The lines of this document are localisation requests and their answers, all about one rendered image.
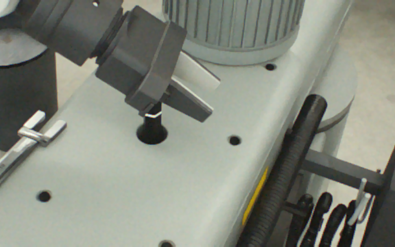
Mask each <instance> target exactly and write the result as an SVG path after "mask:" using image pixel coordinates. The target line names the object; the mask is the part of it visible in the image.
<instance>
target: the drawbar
mask: <svg viewBox="0 0 395 247"><path fill-rule="evenodd" d="M161 106H162V103H161V102H158V103H157V104H154V105H153V107H152V108H151V109H150V110H149V112H148V113H147V114H148V115H157V114H158V113H160V112H161ZM160 134H161V114H159V115H158V116H157V117H148V116H144V117H143V143H145V144H148V145H156V144H159V143H160Z"/></svg>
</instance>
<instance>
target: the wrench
mask: <svg viewBox="0 0 395 247"><path fill-rule="evenodd" d="M43 120H45V113H43V112H41V111H38V112H37V113H36V114H35V115H34V116H33V117H32V118H31V119H29V120H28V122H27V123H26V124H25V125H23V127H22V128H21V129H20V130H19V132H18V135H19V136H20V137H22V138H21V139H20V140H19V142H18V143H17V144H16V145H13V146H12V147H11V148H10V149H9V150H8V152H7V153H6V154H5V155H3V156H2V157H1V158H0V184H1V183H2V182H3V180H5V179H6V178H7V177H8V176H9V175H10V173H11V172H12V170H13V169H15V168H16V167H17V166H18V165H19V164H20V163H21V162H22V160H23V159H25V158H26V157H27V156H28V155H29V154H30V153H31V152H32V150H33V149H35V148H36V147H37V145H41V146H43V147H47V146H48V145H49V144H50V143H51V142H52V141H53V140H54V139H55V138H56V137H57V136H58V135H59V134H60V133H61V132H62V131H63V130H64V129H65V128H66V127H67V123H66V122H65V121H63V120H61V119H60V120H58V121H57V122H56V123H55V125H53V126H52V127H51V128H50V129H49V130H48V132H47V133H46V134H45V135H42V134H39V133H37V132H35V129H36V128H37V127H38V126H39V125H40V124H41V123H42V122H43Z"/></svg>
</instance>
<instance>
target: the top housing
mask: <svg viewBox="0 0 395 247"><path fill-rule="evenodd" d="M193 57H194V58H195V59H196V60H197V61H198V62H199V63H201V64H202V65H203V66H205V67H206V68H207V69H209V70H210V72H211V73H213V74H215V75H216V76H217V77H218V78H220V79H221V82H220V85H219V86H218V87H217V88H216V89H215V90H213V92H212V93H207V92H206V91H204V90H202V89H200V88H198V87H197V86H195V85H192V84H190V83H188V82H186V81H184V80H183V79H181V78H179V77H178V76H176V75H173V74H172V77H173V78H175V79H177V81H179V82H180V83H181V84H182V85H183V86H186V87H187V88H188V89H189V90H191V92H192V93H195V94H196V95H197V96H198V97H199V98H201V99H202V100H203V102H206V103H207V104H208V105H209V106H211V107H212V108H213V113H212V115H211V116H210V117H209V118H207V119H206V120H205V121H204V122H203V123H200V122H198V121H197V120H196V119H193V118H192V117H190V116H188V115H186V114H183V113H181V112H179V111H178V110H176V109H175V108H172V107H170V106H168V105H166V104H163V103H162V106H161V111H162V113H161V134H160V143H159V144H156V145H148V144H145V143H143V117H141V116H140V115H139V111H138V110H137V109H135V108H133V107H131V106H130V105H128V104H126V103H125V97H126V95H124V94H123V93H120V92H119V91H118V90H117V89H115V88H113V87H111V86H110V85H108V84H106V83H105V82H102V81H101V80H100V79H99V78H97V77H96V75H95V73H96V71H97V68H98V67H97V68H96V69H95V71H94V72H92V73H91V74H90V75H89V76H88V77H87V79H86V81H85V82H83V83H82V84H81V85H80V87H79V88H78V89H77V90H76V92H74V93H73V94H72V96H70V98H69V99H68V100H67V102H66V103H65V104H63V105H62V106H61V107H60V109H59V110H58V112H57V113H56V114H54V115H53V117H52V118H51V119H50V120H49V121H48V122H47V124H46V125H45V126H43V127H42V128H41V129H40V130H39V134H42V135H45V134H46V133H47V132H48V130H49V129H50V128H51V127H52V126H53V125H55V123H56V122H57V121H58V120H60V119H61V120H63V121H65V122H66V123H67V127H66V128H65V129H64V130H63V131H62V132H61V133H60V134H59V135H58V136H57V137H56V138H55V139H54V140H53V141H52V142H51V143H50V144H49V145H48V146H47V147H43V146H41V145H37V147H36V148H35V149H33V150H32V152H31V153H30V154H29V155H28V156H27V157H26V158H25V159H23V160H22V162H21V163H20V164H19V165H18V166H17V167H16V168H15V169H13V170H12V172H11V173H10V175H9V176H8V177H7V178H6V179H5V180H3V182H2V183H1V184H0V247H236V245H237V242H238V240H239V237H240V236H241V234H242V230H243V229H244V228H245V226H246V223H247V222H248V218H249V217H250V215H251V212H252V209H253V208H254V206H255V205H256V202H257V200H258V198H259V196H260V195H261V191H262V188H263V186H264V185H265V183H266V182H267V179H268V176H269V175H270V173H271V170H272V168H273V166H274V164H275V163H276V160H277V158H278V155H279V154H280V151H281V149H282V144H283V139H284V135H285V133H286V131H287V129H288V128H290V129H291V127H292V124H293V121H294V118H295V114H296V109H297V105H298V100H299V97H300V90H301V87H302V81H303V78H304V68H303V66H302V63H301V61H300V59H299V57H298V56H297V55H295V54H294V53H293V52H291V51H290V50H289V49H288V51H287V52H285V53H283V54H282V55H280V56H278V57H276V58H273V59H271V60H269V61H267V62H262V63H258V64H250V65H225V64H216V63H212V62H207V61H205V60H203V59H200V58H197V57H195V56H193Z"/></svg>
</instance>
